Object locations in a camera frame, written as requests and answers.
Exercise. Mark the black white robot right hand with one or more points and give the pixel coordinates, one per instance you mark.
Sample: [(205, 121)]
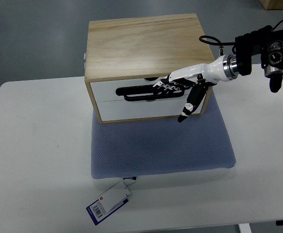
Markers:
[(198, 78)]

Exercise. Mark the white drawer black handle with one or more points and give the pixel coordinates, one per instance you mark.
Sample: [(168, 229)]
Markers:
[(143, 89)]

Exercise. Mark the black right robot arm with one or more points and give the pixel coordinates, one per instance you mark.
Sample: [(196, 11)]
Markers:
[(268, 43)]

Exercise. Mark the wooden drawer cabinet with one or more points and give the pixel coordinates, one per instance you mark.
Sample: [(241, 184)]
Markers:
[(142, 47)]

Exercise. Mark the white lower drawer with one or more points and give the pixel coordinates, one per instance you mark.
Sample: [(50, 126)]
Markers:
[(115, 108)]

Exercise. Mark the blue mesh cushion mat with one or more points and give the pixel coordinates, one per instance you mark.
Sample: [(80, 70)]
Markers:
[(161, 146)]

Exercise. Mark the cardboard box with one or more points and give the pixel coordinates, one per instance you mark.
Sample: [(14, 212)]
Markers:
[(272, 4)]

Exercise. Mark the white and blue product tag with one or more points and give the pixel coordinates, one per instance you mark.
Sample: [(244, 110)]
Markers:
[(111, 200)]

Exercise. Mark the white table leg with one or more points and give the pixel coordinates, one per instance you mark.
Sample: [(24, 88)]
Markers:
[(244, 228)]

